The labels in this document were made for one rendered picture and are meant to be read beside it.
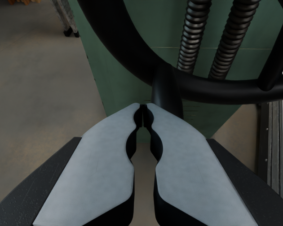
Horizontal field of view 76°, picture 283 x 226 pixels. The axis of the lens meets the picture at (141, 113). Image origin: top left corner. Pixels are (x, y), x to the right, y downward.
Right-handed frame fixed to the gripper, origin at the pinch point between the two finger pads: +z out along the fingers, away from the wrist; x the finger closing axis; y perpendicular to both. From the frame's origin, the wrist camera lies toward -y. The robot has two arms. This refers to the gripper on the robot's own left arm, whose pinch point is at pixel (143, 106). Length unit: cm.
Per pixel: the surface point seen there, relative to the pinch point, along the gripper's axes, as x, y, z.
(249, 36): 20.7, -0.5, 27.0
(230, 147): 44, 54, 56
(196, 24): 5.7, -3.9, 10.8
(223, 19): 14.1, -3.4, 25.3
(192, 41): 5.6, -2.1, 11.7
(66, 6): -45, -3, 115
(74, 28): -43, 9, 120
